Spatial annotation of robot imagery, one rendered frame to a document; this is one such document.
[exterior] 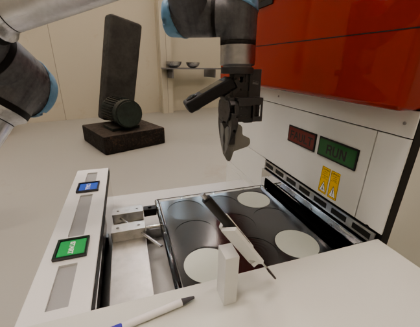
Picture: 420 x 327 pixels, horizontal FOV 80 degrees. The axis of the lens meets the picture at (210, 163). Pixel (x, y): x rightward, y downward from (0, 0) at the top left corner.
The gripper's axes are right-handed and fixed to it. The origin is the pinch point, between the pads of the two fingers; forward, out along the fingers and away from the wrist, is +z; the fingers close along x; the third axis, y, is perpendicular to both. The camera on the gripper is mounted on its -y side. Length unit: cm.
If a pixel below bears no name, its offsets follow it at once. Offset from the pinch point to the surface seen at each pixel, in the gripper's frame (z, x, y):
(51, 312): 13.0, -23.0, -33.9
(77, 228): 12.6, -2.5, -34.1
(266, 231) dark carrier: 18.3, -7.5, 8.7
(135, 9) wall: -164, 652, 5
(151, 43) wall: -94, 664, 38
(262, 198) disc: 17.6, 7.7, 15.4
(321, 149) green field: -1.1, -4.9, 23.6
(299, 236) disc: 18.4, -11.2, 15.6
